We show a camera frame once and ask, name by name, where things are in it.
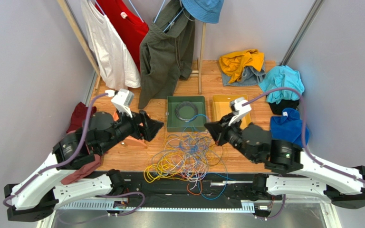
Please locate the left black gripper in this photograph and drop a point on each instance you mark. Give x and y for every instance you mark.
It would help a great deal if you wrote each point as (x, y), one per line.
(151, 127)

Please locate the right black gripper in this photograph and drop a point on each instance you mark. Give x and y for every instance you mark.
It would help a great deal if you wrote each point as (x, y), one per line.
(224, 133)

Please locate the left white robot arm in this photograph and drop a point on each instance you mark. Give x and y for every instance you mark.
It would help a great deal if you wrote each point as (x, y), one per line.
(69, 172)

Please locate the yellow plastic tray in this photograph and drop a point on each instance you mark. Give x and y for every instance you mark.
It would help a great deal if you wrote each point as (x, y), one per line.
(221, 105)

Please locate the green plastic tray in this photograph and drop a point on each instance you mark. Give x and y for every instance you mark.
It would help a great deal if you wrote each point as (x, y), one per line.
(186, 114)

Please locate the orange plastic tray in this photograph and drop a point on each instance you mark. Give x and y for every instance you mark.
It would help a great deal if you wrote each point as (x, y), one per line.
(131, 141)

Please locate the wooden clothes rack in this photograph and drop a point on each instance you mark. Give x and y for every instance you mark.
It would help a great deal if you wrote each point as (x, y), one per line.
(97, 77)

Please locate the grey-blue garment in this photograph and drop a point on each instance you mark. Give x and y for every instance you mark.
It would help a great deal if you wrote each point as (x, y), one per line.
(250, 77)

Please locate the black garment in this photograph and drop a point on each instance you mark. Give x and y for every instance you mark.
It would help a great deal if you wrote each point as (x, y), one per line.
(278, 108)

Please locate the yellow garment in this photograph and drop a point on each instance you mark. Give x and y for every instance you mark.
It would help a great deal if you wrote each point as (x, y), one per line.
(233, 64)

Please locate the white tank top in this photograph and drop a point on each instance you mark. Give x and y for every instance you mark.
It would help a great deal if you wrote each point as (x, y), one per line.
(117, 67)

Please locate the royal blue garment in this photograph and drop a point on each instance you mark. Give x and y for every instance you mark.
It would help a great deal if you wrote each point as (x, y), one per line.
(287, 127)

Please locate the dusty pink garment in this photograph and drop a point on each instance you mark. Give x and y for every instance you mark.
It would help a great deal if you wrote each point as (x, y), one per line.
(84, 171)

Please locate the dark red garment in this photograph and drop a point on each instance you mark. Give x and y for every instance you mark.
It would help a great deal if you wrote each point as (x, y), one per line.
(77, 117)

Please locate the olive green jacket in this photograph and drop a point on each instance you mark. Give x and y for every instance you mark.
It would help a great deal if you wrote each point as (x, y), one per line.
(166, 53)

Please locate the cyan garment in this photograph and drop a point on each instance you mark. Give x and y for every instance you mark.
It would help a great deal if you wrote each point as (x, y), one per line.
(282, 76)

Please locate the red t-shirt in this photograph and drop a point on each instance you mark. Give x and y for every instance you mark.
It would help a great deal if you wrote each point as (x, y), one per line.
(129, 26)

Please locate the blue bucket hat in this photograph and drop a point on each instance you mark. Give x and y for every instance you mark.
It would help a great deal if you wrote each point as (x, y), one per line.
(207, 11)

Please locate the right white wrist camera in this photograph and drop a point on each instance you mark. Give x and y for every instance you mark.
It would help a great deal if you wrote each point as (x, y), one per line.
(240, 108)

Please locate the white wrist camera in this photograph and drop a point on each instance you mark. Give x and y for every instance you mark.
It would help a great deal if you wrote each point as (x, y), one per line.
(240, 108)
(121, 100)

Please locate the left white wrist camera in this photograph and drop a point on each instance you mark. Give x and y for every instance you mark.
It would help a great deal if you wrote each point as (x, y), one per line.
(121, 100)

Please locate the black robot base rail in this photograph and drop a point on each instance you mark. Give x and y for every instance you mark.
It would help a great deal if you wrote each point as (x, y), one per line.
(215, 193)

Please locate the aluminium corner post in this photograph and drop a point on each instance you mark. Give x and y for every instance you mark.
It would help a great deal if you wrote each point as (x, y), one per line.
(308, 20)

